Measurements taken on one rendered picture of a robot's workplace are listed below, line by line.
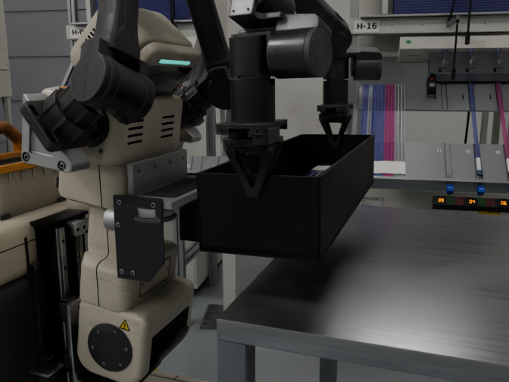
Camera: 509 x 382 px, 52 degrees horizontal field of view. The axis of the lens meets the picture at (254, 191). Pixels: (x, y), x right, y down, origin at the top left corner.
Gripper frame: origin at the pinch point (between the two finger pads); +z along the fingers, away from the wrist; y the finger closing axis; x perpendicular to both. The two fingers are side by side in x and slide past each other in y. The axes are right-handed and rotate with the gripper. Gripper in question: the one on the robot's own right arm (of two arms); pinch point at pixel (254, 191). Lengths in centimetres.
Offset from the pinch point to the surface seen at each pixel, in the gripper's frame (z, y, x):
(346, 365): 94, 126, 7
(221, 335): 17.8, -6.5, 2.6
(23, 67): -41, 387, 392
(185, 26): -45, 178, 97
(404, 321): 16.0, 0.5, -19.6
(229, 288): 76, 147, 65
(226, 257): 61, 147, 66
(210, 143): 13, 183, 88
